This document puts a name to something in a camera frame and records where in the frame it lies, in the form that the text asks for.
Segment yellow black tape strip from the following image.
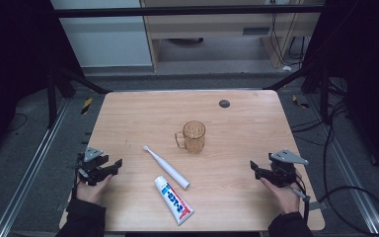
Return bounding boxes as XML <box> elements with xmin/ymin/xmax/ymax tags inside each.
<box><xmin>80</xmin><ymin>97</ymin><xmax>94</xmax><ymax>116</ymax></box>
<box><xmin>291</xmin><ymin>94</ymin><xmax>310</xmax><ymax>110</ymax></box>

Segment right gripper cable with plug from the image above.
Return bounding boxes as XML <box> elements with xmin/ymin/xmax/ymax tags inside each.
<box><xmin>289</xmin><ymin>179</ymin><xmax>311</xmax><ymax>222</ymax></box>

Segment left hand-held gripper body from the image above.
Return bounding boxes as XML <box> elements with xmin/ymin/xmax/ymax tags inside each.
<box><xmin>76</xmin><ymin>146</ymin><xmax>109</xmax><ymax>187</ymax></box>

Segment black metal stand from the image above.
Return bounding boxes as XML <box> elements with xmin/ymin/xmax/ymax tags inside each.
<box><xmin>45</xmin><ymin>63</ymin><xmax>113</xmax><ymax>130</ymax></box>
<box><xmin>263</xmin><ymin>63</ymin><xmax>332</xmax><ymax>125</ymax></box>

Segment hanging black cables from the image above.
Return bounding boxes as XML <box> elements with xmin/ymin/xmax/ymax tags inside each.
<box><xmin>269</xmin><ymin>12</ymin><xmax>308</xmax><ymax>67</ymax></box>

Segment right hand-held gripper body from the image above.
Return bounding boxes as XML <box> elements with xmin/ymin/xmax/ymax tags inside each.
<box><xmin>263</xmin><ymin>148</ymin><xmax>310</xmax><ymax>189</ymax></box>

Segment light wooden desk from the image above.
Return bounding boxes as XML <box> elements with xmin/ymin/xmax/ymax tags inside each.
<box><xmin>139</xmin><ymin>0</ymin><xmax>326</xmax><ymax>72</ymax></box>

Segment black horizontal bar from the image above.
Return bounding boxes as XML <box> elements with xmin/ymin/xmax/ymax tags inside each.
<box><xmin>52</xmin><ymin>4</ymin><xmax>326</xmax><ymax>19</ymax></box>

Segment amber transparent cup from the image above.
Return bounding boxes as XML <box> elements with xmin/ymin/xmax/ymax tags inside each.
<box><xmin>174</xmin><ymin>119</ymin><xmax>207</xmax><ymax>154</ymax></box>

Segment black looped floor cable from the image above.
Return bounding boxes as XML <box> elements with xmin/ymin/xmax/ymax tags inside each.
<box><xmin>319</xmin><ymin>98</ymin><xmax>379</xmax><ymax>237</ymax></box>

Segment aluminium floor rail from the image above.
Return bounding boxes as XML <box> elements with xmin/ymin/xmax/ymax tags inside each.
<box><xmin>0</xmin><ymin>98</ymin><xmax>72</xmax><ymax>237</ymax></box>
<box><xmin>305</xmin><ymin>95</ymin><xmax>379</xmax><ymax>236</ymax></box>

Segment thin black floor cable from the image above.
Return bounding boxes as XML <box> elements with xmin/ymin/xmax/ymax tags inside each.
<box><xmin>8</xmin><ymin>113</ymin><xmax>29</xmax><ymax>133</ymax></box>

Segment white electric toothbrush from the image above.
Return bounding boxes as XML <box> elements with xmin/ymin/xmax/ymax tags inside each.
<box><xmin>142</xmin><ymin>145</ymin><xmax>191</xmax><ymax>191</ymax></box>

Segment dark curtain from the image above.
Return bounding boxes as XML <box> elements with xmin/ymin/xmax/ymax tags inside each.
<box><xmin>0</xmin><ymin>0</ymin><xmax>86</xmax><ymax>166</ymax></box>
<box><xmin>300</xmin><ymin>0</ymin><xmax>379</xmax><ymax>184</ymax></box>

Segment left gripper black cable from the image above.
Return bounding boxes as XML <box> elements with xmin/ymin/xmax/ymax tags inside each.
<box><xmin>72</xmin><ymin>169</ymin><xmax>81</xmax><ymax>200</ymax></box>

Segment person's left hand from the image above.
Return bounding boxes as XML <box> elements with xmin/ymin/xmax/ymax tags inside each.
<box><xmin>75</xmin><ymin>173</ymin><xmax>114</xmax><ymax>205</ymax></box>

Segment white toothpaste tube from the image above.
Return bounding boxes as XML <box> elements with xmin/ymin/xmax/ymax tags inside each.
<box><xmin>153</xmin><ymin>175</ymin><xmax>195</xmax><ymax>227</ymax></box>

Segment person's right hand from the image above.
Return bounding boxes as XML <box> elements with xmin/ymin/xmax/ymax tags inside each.
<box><xmin>260</xmin><ymin>171</ymin><xmax>306</xmax><ymax>215</ymax></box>

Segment white cabinet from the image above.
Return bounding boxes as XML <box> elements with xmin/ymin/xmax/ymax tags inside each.
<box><xmin>49</xmin><ymin>0</ymin><xmax>154</xmax><ymax>69</ymax></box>

